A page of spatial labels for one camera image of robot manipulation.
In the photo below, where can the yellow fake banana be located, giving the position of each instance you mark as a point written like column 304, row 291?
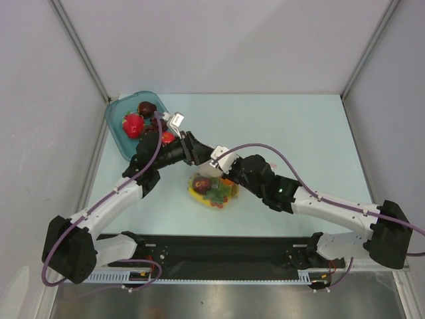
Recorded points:
column 218, row 198

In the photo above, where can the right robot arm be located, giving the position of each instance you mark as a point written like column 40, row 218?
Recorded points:
column 378, row 231

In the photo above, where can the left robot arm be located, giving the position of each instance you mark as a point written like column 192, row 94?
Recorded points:
column 72, row 246

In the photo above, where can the fake orange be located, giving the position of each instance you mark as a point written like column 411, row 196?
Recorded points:
column 227, row 182

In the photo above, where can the right aluminium frame post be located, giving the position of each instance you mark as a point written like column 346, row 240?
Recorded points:
column 372, row 43

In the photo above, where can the small red fake apple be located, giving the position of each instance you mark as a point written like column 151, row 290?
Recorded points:
column 167, row 138

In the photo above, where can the left white cable duct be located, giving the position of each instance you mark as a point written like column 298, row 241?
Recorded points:
column 121, row 276

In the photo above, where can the dark red fake apple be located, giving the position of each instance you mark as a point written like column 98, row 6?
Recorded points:
column 146, row 109

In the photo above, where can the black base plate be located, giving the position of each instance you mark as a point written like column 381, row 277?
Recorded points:
column 229, row 258

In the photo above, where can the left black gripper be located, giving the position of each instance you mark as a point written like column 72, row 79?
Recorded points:
column 194, row 153

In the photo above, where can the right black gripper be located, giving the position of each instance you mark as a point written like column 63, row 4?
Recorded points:
column 233, row 169

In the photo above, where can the teal plastic bin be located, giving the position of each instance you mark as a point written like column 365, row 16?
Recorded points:
column 116, row 112

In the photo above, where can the purple fake grapes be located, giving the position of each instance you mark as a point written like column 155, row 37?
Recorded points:
column 154, row 125

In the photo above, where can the aluminium rail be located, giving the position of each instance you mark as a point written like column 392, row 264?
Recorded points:
column 367, row 265

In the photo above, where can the clear zip top bag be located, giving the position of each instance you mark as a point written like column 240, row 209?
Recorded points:
column 265, row 175

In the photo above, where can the white cable duct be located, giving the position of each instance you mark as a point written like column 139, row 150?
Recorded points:
column 313, row 275
column 121, row 276

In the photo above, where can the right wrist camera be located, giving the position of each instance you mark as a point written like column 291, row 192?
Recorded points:
column 222, row 158

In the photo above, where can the dark purple fake fruit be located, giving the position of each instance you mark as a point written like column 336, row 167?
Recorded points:
column 202, row 185

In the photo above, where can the left aluminium frame post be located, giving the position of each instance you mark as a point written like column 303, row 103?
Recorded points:
column 66, row 23

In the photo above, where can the aluminium frame post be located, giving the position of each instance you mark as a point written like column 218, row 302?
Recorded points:
column 66, row 23
column 372, row 43

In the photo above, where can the right white cable duct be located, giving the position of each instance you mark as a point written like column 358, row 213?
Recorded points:
column 313, row 275

